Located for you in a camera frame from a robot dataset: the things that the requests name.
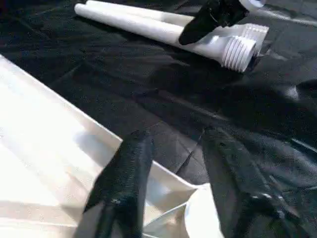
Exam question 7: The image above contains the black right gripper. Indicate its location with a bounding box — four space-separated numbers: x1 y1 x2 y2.
178 0 250 47

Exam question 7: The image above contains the white plastic table top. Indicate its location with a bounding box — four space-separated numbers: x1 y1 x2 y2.
0 53 224 238

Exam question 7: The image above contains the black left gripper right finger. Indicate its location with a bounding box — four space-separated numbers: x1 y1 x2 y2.
201 127 317 238

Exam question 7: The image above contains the white plastic table leg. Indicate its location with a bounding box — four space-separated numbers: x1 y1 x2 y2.
85 0 270 58
73 2 259 73

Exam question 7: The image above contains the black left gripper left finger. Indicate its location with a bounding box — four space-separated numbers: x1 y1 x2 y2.
73 129 155 238

